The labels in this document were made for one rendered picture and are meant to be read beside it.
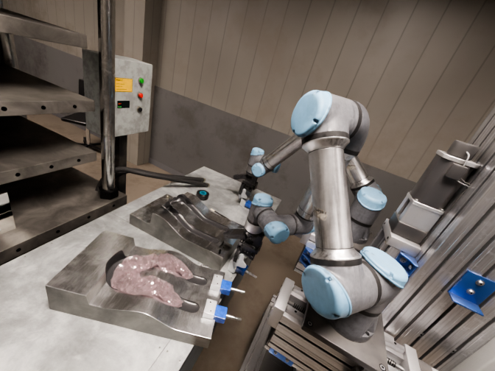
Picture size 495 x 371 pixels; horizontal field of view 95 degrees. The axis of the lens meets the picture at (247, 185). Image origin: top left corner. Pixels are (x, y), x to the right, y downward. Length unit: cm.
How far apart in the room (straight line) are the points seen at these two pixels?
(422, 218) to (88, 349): 105
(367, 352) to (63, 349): 82
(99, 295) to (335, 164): 79
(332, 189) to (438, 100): 201
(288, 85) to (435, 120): 130
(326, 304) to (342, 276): 7
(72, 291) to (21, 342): 16
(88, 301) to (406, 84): 247
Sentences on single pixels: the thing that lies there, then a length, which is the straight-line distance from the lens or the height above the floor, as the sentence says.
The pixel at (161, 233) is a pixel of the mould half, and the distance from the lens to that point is 113.
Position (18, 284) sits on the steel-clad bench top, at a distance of 109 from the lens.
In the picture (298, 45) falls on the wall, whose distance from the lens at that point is 255.
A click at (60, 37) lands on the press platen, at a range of 123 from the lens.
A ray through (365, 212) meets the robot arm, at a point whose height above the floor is 119.
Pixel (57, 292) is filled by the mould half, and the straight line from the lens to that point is 91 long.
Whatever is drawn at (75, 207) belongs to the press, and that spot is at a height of 78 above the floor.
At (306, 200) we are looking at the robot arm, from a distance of 80.
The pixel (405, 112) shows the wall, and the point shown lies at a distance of 246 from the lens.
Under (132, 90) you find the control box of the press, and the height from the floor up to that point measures 132.
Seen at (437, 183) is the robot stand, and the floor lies 145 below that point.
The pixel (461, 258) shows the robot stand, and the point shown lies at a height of 130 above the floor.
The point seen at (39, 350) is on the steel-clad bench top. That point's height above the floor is 80.
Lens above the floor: 159
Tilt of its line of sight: 26 degrees down
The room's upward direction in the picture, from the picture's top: 17 degrees clockwise
